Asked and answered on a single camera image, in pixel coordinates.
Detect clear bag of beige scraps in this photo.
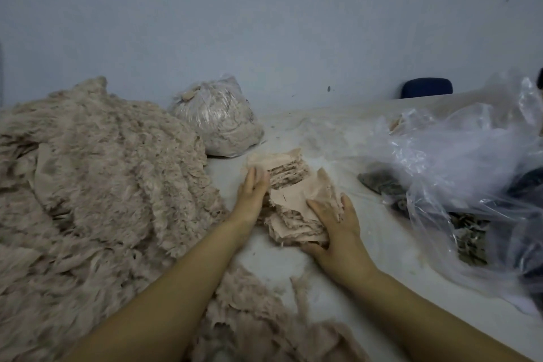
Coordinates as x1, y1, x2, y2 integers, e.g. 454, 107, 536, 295
170, 75, 266, 159

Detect person's right hand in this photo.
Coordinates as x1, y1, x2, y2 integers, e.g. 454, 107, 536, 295
299, 167, 380, 292

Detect large pile beige fabric scraps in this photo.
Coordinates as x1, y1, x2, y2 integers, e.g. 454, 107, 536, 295
0, 76, 229, 362

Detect beige scrap strips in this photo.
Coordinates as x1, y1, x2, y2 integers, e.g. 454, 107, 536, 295
187, 264, 374, 362

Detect person's left hand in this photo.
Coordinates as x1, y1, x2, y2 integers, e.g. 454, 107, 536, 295
227, 165, 273, 235

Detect stack of sorted beige pieces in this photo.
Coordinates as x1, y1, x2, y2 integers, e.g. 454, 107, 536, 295
248, 148, 315, 193

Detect person's left forearm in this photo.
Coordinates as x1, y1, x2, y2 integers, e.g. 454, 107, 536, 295
63, 217, 256, 362

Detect blue chair back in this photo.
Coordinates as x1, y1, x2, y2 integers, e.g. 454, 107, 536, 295
400, 77, 455, 100

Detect large clear plastic bag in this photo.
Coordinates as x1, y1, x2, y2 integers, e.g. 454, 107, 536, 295
365, 69, 543, 316

